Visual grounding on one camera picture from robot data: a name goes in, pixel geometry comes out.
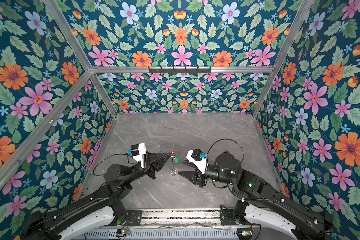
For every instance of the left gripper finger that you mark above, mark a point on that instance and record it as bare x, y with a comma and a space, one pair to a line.
159, 158
158, 167

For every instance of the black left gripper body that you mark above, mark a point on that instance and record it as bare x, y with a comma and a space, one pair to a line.
148, 169

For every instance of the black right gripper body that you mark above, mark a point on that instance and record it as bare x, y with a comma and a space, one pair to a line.
201, 178

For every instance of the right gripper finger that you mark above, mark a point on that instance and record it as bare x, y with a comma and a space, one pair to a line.
189, 164
190, 176

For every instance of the metal keyring with red handle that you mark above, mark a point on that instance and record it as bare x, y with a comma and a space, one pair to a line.
173, 156

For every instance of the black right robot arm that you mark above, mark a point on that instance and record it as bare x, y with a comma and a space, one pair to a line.
258, 202

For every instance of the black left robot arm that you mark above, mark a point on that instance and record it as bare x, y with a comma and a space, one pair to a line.
100, 208

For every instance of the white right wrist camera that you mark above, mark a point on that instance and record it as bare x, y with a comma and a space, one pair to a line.
198, 158

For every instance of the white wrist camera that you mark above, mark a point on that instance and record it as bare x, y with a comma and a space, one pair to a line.
198, 158
137, 152

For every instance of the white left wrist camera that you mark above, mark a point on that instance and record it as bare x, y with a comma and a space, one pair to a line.
137, 152

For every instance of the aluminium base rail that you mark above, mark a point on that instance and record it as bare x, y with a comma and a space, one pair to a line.
183, 224

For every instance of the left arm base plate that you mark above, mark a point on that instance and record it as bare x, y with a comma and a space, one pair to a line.
132, 218

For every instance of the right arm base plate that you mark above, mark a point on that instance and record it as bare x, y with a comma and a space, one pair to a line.
229, 217

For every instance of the black wall hook rail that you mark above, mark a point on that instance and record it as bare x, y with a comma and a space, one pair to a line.
179, 70

